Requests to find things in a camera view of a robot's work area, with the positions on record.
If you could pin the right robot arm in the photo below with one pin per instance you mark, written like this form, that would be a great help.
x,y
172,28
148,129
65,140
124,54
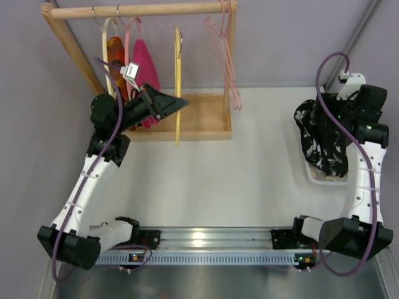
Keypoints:
x,y
341,136

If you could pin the black white patterned trousers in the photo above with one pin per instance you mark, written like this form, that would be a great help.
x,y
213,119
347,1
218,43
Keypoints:
x,y
324,140

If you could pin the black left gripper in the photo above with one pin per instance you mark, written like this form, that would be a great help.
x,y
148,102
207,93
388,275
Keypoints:
x,y
151,103

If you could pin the orange patterned trousers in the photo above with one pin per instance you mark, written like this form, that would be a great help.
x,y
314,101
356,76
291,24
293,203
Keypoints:
x,y
116,57

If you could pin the pink hanger with trousers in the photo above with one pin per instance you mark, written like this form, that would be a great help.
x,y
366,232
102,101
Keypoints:
x,y
127,28

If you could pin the grey slotted cable duct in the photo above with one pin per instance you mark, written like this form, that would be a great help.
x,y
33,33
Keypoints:
x,y
205,258

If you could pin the wooden clothes rack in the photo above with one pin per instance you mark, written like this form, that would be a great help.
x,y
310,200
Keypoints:
x,y
208,116

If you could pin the white plastic basket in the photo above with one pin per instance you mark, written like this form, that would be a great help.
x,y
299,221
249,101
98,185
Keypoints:
x,y
324,180

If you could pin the yellow hanger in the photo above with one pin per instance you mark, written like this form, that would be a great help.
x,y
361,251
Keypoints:
x,y
178,45

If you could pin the magenta trousers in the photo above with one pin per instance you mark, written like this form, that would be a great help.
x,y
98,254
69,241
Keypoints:
x,y
147,72

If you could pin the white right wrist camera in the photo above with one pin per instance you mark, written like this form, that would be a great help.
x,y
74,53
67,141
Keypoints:
x,y
351,84

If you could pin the empty pink hanger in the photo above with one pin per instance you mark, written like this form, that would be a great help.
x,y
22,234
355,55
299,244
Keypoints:
x,y
219,35

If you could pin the aluminium mounting rail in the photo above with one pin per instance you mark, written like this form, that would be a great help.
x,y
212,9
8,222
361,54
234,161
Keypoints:
x,y
220,238

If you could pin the cream hanger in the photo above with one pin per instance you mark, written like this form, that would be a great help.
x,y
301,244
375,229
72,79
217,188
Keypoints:
x,y
104,29

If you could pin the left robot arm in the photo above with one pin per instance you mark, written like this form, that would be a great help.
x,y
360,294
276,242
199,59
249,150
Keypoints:
x,y
69,239

